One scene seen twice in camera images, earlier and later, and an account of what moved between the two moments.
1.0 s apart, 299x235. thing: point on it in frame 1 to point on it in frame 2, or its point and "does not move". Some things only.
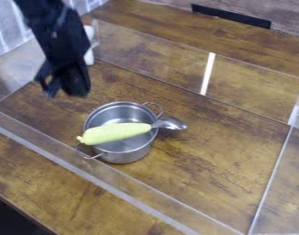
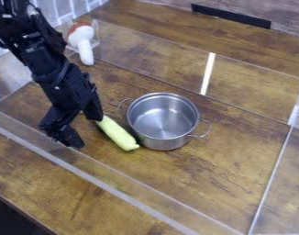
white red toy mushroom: x=88 y=57 does not move
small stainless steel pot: x=128 y=149 to x=163 y=120
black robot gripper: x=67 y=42 to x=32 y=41
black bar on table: x=231 y=16 does not move
